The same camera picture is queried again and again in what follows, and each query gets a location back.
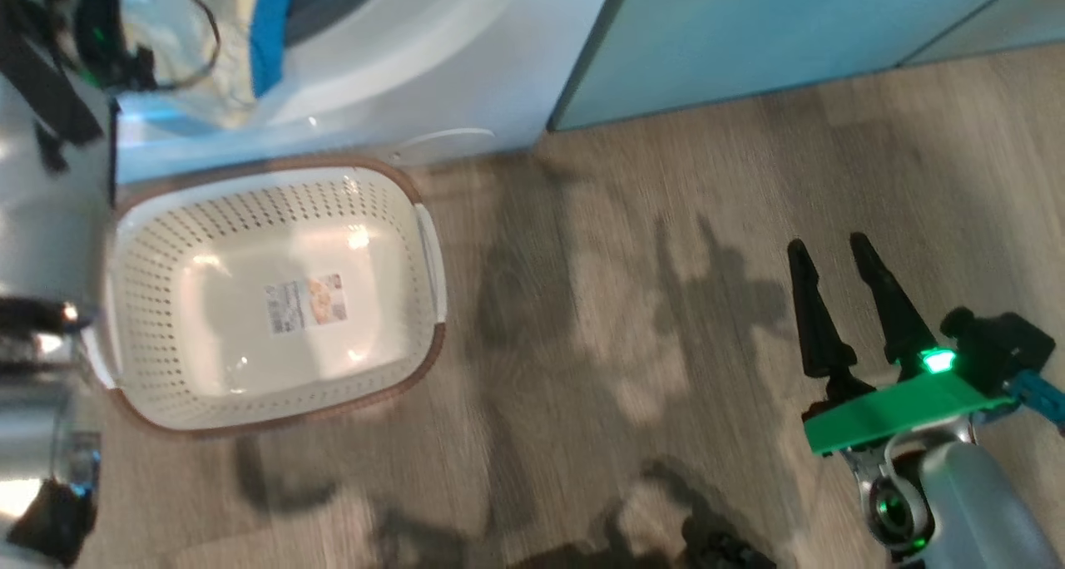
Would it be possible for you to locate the white front-load washing machine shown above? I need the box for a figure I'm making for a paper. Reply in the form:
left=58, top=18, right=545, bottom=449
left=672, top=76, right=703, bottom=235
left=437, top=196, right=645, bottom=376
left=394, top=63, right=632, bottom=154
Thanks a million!
left=112, top=0, right=622, bottom=186

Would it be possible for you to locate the thin black looped cable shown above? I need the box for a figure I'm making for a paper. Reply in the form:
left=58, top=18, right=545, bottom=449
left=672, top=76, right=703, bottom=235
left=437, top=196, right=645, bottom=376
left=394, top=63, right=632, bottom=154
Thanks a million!
left=125, top=0, right=222, bottom=93

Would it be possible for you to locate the round white filter cover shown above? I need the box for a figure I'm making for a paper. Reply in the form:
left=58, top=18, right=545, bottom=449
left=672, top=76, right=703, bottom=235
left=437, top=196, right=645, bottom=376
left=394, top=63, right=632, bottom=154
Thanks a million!
left=389, top=126, right=497, bottom=166

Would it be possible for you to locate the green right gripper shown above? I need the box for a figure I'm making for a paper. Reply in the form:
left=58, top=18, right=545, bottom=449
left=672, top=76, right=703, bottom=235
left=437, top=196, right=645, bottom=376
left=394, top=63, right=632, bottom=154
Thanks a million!
left=786, top=232, right=1013, bottom=458

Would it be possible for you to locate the blue cloth garment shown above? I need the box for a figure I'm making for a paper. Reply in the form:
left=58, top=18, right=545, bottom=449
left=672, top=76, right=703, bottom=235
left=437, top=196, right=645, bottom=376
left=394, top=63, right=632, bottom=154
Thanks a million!
left=249, top=0, right=295, bottom=98

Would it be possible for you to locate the white perforated basket brown rim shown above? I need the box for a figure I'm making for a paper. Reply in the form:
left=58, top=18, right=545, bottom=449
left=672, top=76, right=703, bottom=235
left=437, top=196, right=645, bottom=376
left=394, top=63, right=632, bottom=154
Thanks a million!
left=98, top=156, right=448, bottom=438

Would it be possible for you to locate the paper label inside basket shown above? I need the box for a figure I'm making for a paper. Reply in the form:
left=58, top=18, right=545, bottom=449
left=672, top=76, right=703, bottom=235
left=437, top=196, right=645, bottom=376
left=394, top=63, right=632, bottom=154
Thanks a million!
left=264, top=273, right=349, bottom=335

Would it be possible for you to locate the pale yellow bear-print garment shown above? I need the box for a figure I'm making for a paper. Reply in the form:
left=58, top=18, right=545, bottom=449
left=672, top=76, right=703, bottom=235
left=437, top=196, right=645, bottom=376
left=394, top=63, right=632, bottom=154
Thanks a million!
left=119, top=0, right=269, bottom=131

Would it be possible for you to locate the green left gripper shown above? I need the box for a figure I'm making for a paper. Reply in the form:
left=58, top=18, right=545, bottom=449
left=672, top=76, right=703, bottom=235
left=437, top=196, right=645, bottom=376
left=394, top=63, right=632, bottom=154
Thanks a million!
left=75, top=0, right=159, bottom=92

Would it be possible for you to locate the pale green cabinet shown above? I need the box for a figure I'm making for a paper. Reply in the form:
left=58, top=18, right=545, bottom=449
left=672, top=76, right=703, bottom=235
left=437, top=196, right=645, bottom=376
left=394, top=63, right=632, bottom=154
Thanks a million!
left=900, top=0, right=1065, bottom=67
left=547, top=0, right=1041, bottom=134

